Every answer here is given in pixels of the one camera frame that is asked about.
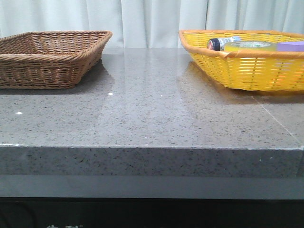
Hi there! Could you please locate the yellow clear tape roll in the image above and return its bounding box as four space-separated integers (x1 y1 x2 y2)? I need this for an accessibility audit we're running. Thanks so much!
224 41 277 52

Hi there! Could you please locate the white curtain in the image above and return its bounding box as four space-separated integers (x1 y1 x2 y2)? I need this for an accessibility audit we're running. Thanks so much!
0 0 304 48

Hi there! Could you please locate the small black-capped bottle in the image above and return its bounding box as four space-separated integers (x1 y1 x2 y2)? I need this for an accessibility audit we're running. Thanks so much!
207 36 241 51

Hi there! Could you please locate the yellow woven basket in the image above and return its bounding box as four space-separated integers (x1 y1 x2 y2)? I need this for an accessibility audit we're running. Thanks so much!
179 29 304 92

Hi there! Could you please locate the brown wicker basket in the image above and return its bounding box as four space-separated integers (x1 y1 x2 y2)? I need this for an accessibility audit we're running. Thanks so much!
0 30 113 89

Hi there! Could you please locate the purple foam block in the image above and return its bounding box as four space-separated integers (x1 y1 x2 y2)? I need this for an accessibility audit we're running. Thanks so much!
276 41 304 52

